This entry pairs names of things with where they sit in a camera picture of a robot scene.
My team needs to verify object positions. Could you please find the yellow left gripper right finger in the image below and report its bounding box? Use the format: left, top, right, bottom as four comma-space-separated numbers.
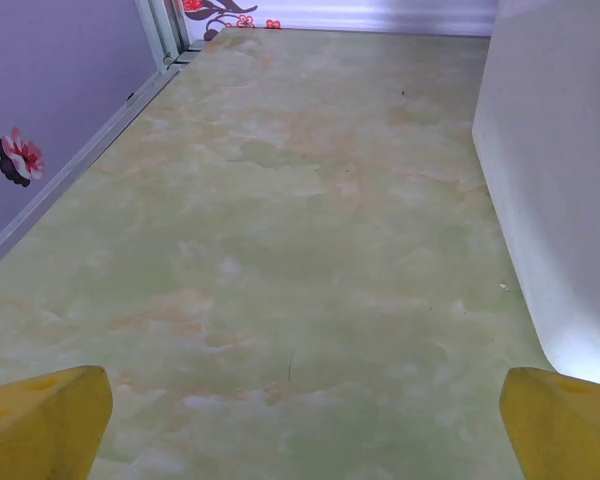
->
499, 366, 600, 480

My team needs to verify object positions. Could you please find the aluminium frame rail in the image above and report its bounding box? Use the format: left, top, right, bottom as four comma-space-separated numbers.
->
0, 62, 184, 280

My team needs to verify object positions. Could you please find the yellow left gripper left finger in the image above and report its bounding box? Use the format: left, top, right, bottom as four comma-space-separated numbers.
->
0, 365, 114, 480

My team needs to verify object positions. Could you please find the aluminium frame post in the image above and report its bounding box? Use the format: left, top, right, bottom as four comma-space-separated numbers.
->
134, 0, 205, 69

